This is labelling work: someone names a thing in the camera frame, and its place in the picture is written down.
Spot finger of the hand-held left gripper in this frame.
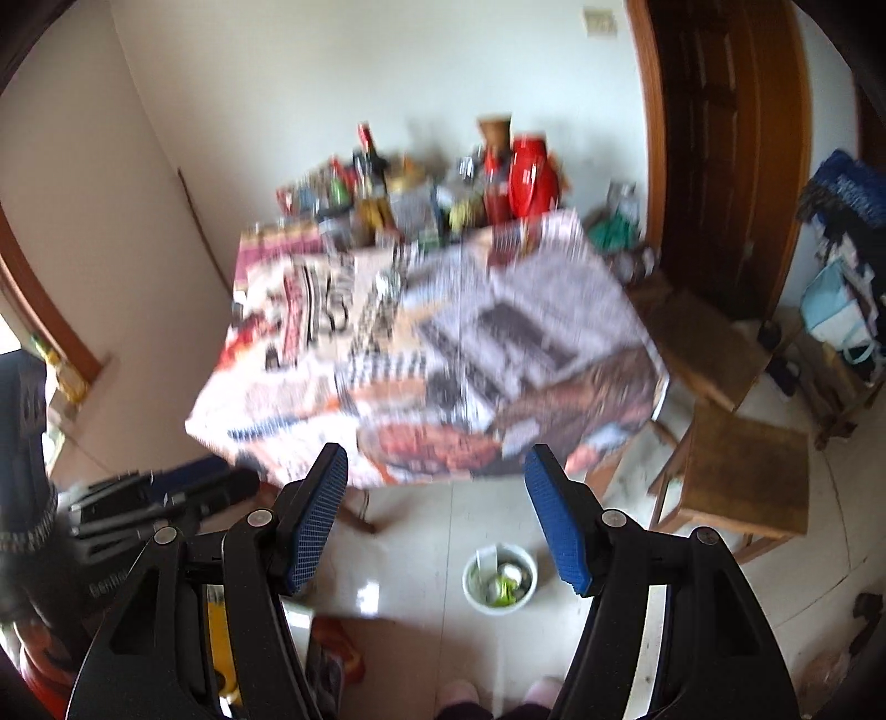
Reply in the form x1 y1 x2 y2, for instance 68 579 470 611
69 455 235 511
73 469 260 539

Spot shiny glass jar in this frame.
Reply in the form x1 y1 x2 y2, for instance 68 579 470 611
615 248 659 282

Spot narrow wooden doorway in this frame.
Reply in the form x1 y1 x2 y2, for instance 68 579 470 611
854 62 886 157

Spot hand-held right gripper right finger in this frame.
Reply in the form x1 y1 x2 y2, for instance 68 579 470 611
524 445 791 720

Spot person's dark trousers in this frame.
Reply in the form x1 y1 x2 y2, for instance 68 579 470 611
434 700 556 720

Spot low wooden rack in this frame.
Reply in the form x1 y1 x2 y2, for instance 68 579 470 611
781 311 882 452

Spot clear snack packet red edge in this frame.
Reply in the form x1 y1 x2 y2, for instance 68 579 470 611
276 176 334 217

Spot green custard apple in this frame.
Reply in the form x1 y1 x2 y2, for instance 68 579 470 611
449 197 486 234

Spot red sauce bottle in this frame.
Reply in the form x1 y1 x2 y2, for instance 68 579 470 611
483 152 514 227

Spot red thermos flask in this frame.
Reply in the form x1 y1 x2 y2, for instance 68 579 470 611
508 135 562 220

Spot green plastic bag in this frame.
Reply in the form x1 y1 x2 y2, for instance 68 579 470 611
591 214 642 255

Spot light blue bag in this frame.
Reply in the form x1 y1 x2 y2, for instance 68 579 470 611
800 262 877 352

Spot brown clay vase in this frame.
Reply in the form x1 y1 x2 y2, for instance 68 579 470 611
477 115 515 157

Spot white grey box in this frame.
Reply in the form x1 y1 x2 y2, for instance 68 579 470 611
280 598 317 653

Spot brown window frame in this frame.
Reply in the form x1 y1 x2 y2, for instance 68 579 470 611
0 199 106 390

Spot white round bin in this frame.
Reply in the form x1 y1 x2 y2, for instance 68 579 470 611
462 543 540 614

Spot wooden stool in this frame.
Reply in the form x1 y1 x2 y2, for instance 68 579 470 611
646 402 811 564
626 286 774 418

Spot clear jar with gold lid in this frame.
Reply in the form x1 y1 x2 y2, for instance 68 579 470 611
388 173 441 245

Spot blue knit cloth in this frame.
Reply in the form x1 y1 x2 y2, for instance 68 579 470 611
795 148 886 231

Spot dark shoes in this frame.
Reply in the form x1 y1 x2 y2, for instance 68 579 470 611
757 321 805 400

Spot dark wine bottle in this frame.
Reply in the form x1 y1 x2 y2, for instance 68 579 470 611
356 122 389 196

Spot bottle with yellow label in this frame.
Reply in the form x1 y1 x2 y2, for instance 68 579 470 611
356 162 400 238

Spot glass jar with metal lid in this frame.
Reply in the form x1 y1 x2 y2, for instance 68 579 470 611
607 181 640 220

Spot pink patterned bag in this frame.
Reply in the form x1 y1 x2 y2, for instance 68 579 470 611
234 225 327 279

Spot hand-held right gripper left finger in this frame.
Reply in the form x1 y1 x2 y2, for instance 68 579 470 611
65 443 351 720

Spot red plastic bag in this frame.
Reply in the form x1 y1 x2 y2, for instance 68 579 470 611
311 614 367 684

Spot yellow oil bottle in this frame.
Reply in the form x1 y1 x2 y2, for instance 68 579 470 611
30 335 89 404

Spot dark wooden door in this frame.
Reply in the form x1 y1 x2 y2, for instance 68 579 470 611
625 0 812 325

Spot black clothing pile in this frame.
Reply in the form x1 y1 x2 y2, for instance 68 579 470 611
810 208 886 364

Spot yellow item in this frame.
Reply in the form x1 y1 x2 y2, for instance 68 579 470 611
206 601 241 695

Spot table with printed newspaper cloth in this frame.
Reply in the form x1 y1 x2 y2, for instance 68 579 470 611
186 208 671 489

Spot clear jar with black lid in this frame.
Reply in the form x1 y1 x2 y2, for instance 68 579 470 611
316 206 362 254

